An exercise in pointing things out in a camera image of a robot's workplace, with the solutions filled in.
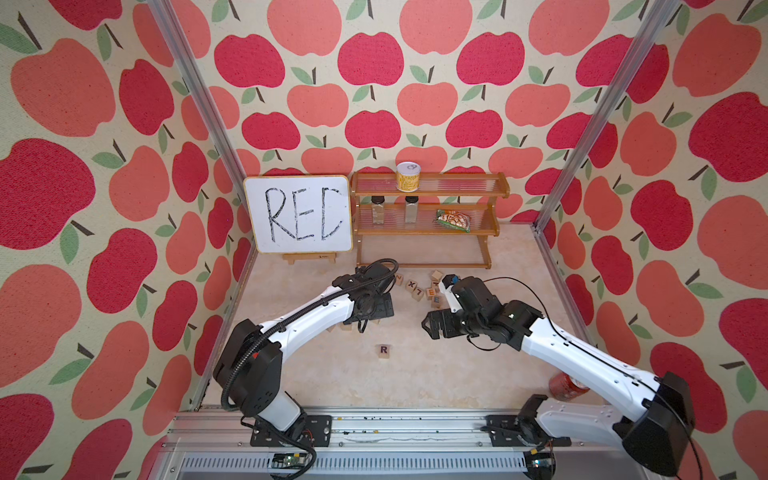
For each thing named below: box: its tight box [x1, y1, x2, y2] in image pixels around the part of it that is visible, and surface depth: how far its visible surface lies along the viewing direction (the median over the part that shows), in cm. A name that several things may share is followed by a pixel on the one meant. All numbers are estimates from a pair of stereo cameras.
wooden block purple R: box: [378, 344, 391, 359], surface depth 88 cm
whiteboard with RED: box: [243, 175, 353, 254], surface depth 103 cm
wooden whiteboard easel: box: [282, 252, 337, 265], surface depth 107 cm
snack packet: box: [436, 209, 472, 233], surface depth 97 cm
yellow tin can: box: [396, 161, 421, 193], surface depth 91 cm
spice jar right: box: [404, 196, 419, 224], surface depth 98 cm
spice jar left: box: [371, 196, 385, 227], surface depth 98 cm
